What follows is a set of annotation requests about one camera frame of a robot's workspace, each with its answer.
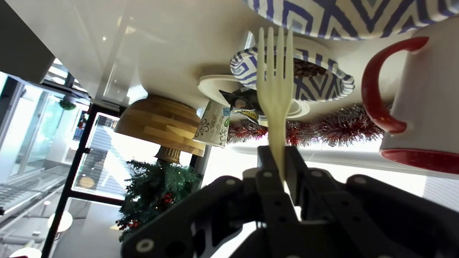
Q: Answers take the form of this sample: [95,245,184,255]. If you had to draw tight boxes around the small christmas tree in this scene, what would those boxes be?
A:
[115,159,204,240]

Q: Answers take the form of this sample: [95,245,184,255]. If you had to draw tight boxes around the white cup with wrappers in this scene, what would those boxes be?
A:
[197,73,312,121]

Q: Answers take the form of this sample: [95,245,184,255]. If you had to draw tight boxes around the red silver tinsel garland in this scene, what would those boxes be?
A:
[228,103,385,147]

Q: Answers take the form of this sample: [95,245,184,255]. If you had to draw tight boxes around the woven tree pot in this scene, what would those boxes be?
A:
[154,144,183,164]

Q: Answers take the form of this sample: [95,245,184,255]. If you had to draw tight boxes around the cream plastic fork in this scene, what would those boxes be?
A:
[256,25,296,182]

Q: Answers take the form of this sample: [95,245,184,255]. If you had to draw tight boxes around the white mug red interior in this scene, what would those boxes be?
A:
[360,15,459,176]

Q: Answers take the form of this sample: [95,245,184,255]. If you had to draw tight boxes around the blue patterned popcorn paper bowl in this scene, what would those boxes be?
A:
[246,0,459,41]

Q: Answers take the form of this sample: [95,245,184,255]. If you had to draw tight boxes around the black metal frame post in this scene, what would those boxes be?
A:
[40,100,127,258]

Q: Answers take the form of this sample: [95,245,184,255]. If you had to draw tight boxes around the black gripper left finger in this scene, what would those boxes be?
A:
[121,144,313,258]

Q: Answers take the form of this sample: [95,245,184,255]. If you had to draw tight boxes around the dark snack packets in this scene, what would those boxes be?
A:
[223,87,270,121]

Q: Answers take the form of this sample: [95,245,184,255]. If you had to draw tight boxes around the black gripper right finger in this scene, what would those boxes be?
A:
[284,144,459,258]

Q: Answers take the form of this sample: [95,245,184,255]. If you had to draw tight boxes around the coffee beans pile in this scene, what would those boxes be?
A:
[292,57,345,93]

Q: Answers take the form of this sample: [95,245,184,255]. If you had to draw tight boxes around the blue patterned beans paper bowl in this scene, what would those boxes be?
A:
[228,46,357,103]

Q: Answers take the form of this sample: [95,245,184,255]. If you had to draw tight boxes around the printed paper cup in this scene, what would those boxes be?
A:
[193,100,233,147]

